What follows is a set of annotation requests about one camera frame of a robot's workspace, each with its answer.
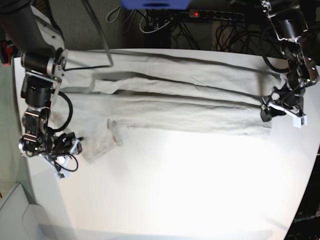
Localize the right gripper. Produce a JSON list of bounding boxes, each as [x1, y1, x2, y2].
[[41, 132, 84, 173]]

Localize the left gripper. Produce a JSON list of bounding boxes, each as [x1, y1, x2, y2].
[[260, 86, 306, 122]]

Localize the white t-shirt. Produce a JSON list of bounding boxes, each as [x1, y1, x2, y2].
[[61, 50, 282, 162]]

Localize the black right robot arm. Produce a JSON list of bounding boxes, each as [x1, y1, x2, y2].
[[0, 0, 82, 179]]

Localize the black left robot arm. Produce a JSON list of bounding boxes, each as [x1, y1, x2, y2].
[[260, 0, 320, 126]]

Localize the white plastic bin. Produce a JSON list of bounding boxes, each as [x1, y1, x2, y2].
[[0, 182, 63, 240]]

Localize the red and blue tools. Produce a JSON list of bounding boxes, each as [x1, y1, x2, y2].
[[0, 40, 19, 66]]

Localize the white power strip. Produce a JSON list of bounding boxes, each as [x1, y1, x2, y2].
[[188, 9, 245, 22]]

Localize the blue box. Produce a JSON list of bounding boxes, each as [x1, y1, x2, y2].
[[121, 0, 191, 10]]

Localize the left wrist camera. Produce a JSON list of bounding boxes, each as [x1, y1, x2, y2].
[[292, 115, 308, 129]]

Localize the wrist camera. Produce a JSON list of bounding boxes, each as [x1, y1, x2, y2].
[[292, 115, 308, 129], [56, 172, 70, 181]]

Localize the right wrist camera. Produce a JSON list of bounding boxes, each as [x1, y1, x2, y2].
[[56, 172, 70, 181]]

